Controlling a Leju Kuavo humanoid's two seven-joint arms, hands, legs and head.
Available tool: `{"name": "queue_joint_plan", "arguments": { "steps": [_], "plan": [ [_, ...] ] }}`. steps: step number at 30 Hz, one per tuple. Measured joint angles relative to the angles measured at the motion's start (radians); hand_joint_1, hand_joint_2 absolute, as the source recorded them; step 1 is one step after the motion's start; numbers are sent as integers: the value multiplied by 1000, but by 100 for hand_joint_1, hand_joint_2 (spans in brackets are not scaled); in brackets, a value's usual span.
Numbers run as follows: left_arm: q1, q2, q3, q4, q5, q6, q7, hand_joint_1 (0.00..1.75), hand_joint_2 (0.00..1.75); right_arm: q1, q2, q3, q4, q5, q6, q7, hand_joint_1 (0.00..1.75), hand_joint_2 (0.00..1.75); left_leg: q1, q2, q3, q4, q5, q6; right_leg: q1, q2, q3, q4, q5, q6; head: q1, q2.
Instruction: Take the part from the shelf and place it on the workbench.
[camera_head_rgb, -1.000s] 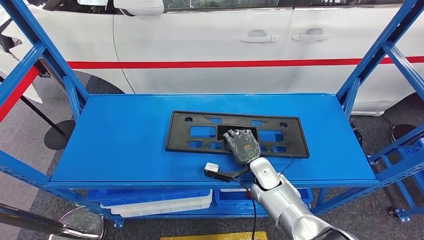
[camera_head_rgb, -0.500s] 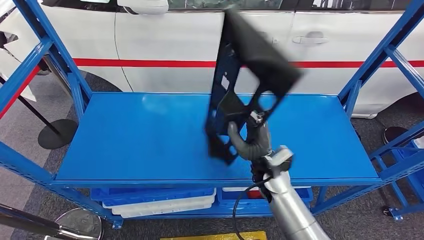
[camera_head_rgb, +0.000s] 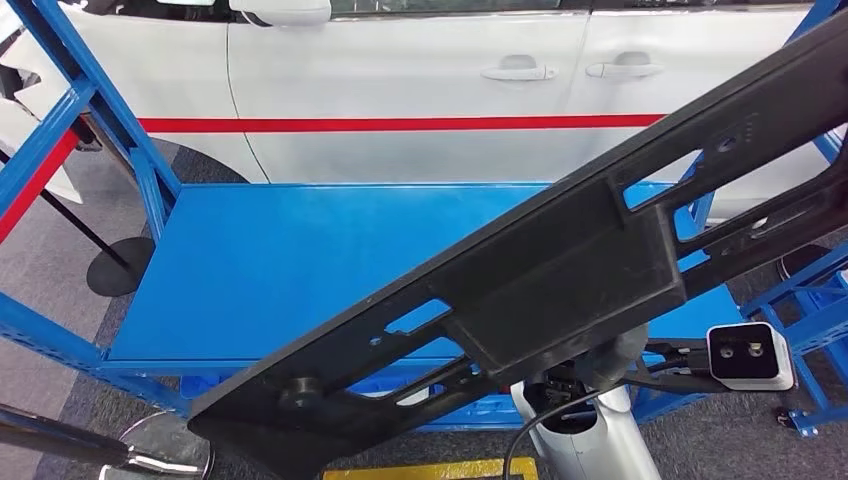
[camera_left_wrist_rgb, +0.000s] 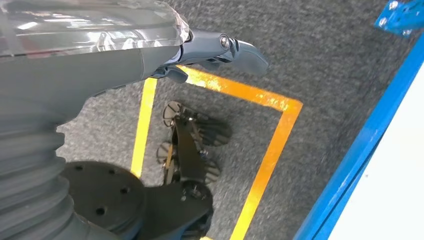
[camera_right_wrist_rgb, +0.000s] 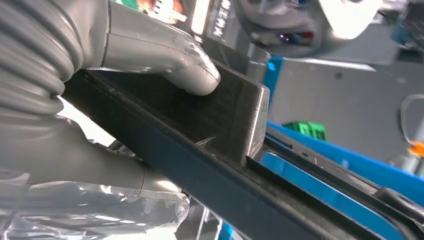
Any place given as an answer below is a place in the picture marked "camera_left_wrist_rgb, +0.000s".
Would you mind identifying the blue steel shelf rack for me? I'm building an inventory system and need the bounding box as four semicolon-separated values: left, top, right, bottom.
293;0;424;240

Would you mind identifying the yellow floor tape square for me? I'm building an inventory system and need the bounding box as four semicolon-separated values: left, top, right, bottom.
130;64;304;240

